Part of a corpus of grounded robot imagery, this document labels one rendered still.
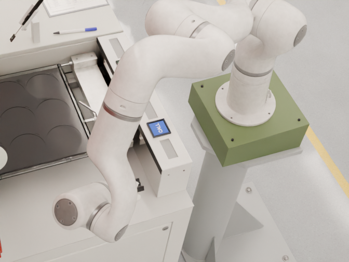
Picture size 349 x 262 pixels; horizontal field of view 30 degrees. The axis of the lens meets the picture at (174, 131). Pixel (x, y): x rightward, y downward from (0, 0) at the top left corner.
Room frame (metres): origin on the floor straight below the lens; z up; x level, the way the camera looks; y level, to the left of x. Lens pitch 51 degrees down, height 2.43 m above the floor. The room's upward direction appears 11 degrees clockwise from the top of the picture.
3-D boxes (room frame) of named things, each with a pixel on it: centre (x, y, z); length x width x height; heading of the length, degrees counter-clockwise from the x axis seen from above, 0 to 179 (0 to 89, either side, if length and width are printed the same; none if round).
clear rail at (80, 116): (1.27, 0.31, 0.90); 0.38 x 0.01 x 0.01; 32
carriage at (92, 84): (1.33, 0.24, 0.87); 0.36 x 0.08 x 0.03; 32
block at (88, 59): (1.47, 0.33, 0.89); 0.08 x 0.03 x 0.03; 122
